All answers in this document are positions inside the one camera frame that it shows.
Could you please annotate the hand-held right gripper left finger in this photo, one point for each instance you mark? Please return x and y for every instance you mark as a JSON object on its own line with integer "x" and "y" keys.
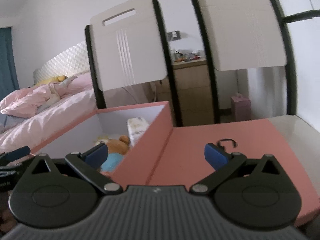
{"x": 96, "y": 156}

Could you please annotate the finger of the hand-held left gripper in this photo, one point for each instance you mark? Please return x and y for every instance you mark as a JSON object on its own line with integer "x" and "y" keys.
{"x": 18, "y": 153}

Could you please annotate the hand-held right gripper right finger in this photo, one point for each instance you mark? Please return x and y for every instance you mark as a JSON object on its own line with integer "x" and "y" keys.
{"x": 216, "y": 157}

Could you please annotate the brown teddy bear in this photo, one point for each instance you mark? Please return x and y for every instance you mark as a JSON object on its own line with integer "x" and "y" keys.
{"x": 120, "y": 147}

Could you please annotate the pink storage box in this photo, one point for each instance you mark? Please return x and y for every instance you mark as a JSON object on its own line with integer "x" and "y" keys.
{"x": 140, "y": 160}

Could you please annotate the white desktop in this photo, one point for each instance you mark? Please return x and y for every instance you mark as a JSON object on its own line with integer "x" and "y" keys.
{"x": 295, "y": 127}

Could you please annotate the pink box lid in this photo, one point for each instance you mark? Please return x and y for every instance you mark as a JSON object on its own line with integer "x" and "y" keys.
{"x": 190, "y": 145}

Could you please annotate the bed with pink bedding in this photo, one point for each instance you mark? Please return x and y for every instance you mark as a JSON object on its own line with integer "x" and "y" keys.
{"x": 50, "y": 110}

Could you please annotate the pink bag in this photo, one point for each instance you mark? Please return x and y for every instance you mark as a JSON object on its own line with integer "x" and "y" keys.
{"x": 240, "y": 107}

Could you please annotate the wooden nightstand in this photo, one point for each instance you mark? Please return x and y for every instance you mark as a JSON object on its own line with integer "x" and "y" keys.
{"x": 190, "y": 85}

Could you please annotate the yellow plush toy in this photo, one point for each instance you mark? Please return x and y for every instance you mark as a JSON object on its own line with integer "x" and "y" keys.
{"x": 51, "y": 80}

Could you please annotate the teal curtain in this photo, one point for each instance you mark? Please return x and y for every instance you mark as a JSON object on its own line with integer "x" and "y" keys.
{"x": 7, "y": 62}

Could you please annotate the white quilted headboard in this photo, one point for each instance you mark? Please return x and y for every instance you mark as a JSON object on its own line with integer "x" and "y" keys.
{"x": 65, "y": 60}

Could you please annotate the clutter of small items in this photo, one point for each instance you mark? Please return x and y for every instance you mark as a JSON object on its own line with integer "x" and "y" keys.
{"x": 187, "y": 56}

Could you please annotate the white chair with ribbed back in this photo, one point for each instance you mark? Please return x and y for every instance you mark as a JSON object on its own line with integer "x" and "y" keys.
{"x": 125, "y": 55}

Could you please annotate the white chair with plain back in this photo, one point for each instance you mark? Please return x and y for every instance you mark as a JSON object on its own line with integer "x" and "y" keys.
{"x": 237, "y": 30}

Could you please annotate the black metal bar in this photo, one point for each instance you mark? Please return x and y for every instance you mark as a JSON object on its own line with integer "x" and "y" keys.
{"x": 300, "y": 16}

